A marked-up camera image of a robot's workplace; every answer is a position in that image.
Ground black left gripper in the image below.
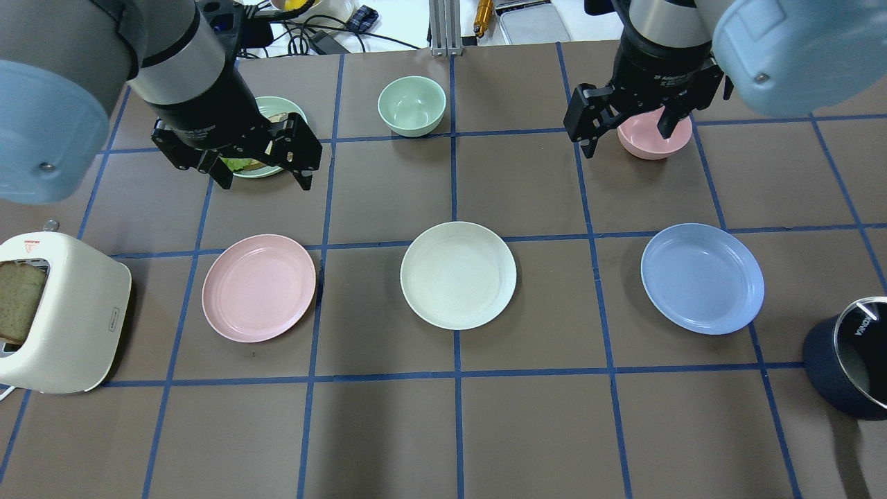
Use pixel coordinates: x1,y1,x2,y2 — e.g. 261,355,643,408
145,66,323,191

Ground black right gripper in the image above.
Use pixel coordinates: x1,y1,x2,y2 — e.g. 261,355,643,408
563,31,734,160

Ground blue plate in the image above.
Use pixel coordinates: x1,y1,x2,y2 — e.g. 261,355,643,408
640,223,766,335

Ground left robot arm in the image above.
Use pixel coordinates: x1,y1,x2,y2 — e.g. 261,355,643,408
1,1,322,204

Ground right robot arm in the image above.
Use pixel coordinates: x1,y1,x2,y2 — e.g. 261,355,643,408
563,1,886,158

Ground pink bowl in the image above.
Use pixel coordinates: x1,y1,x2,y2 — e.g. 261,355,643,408
617,107,692,160

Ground green plate with sandwich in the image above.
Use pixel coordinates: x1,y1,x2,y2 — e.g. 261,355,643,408
222,96,308,179

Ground grey metal tray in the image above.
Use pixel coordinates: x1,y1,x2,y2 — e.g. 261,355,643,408
494,1,572,44

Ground pink plate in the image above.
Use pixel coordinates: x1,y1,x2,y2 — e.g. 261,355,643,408
202,234,317,343

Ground green bowl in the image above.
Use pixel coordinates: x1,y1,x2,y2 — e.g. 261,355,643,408
377,76,448,138

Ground plaid cloth item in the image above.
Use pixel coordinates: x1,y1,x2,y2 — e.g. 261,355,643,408
345,4,379,35

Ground white toaster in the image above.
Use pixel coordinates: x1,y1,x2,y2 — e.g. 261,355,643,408
1,231,132,394

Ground cream white plate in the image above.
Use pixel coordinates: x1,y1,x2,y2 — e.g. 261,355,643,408
399,221,518,331

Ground bread slice in toaster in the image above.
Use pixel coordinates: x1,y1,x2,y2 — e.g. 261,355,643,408
1,261,47,344

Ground black cables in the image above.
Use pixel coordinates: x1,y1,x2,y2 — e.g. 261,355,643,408
239,0,423,58

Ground orange tool handle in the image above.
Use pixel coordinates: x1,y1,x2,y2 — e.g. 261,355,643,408
472,0,495,39

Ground aluminium frame post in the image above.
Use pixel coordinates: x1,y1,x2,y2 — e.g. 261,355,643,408
428,0,464,58

